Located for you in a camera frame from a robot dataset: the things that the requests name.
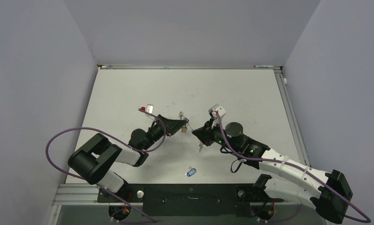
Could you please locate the blue tagged key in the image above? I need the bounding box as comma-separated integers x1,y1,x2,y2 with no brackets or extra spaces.
185,167,197,177

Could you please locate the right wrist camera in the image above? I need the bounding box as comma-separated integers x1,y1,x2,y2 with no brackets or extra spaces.
208,104,226,128

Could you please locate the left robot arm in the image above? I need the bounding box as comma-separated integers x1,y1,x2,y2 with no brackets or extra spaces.
68,115,189,202

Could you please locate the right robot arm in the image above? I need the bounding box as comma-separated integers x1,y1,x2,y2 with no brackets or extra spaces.
192,119,353,224

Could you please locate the metal key ring plate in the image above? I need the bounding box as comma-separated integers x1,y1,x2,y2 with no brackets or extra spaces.
179,111,203,148

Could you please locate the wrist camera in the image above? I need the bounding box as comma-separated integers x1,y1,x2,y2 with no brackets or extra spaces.
208,104,226,128
140,104,153,113

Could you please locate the red white marker pen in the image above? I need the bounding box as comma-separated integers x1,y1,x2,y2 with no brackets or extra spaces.
254,65,275,68

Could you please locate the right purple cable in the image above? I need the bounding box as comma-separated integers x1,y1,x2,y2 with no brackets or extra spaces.
215,111,371,224

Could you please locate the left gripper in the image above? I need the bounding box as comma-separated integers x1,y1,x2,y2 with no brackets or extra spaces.
142,114,187,150

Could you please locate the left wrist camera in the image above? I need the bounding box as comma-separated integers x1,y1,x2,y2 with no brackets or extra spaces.
140,104,153,113

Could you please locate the aluminium frame rail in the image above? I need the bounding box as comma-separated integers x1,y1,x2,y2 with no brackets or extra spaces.
274,67,332,206

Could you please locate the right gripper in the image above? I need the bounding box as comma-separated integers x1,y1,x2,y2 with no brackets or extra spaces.
193,117,240,153

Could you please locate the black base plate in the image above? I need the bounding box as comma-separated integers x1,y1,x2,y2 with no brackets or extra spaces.
96,184,284,218

